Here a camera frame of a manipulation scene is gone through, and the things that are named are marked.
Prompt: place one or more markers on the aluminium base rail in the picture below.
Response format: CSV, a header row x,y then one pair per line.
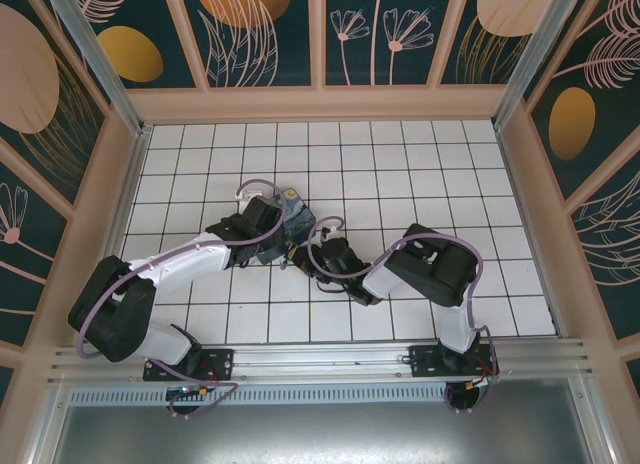
x,y
325,359

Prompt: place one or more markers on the small metal key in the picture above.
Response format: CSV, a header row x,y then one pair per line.
x,y
283,265

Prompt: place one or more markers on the aluminium table edge rail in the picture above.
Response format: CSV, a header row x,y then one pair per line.
x,y
131,179
520,204

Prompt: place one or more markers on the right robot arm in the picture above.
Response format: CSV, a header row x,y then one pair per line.
x,y
380,279

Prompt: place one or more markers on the starry night painted tin box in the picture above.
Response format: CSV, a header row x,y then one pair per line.
x,y
300,219

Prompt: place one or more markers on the aluminium corner post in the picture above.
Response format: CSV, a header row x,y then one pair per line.
x,y
100,59
535,49

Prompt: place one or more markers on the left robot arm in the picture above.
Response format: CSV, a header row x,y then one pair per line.
x,y
175,259

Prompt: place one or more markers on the grey metal sheet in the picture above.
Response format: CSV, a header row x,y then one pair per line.
x,y
325,434

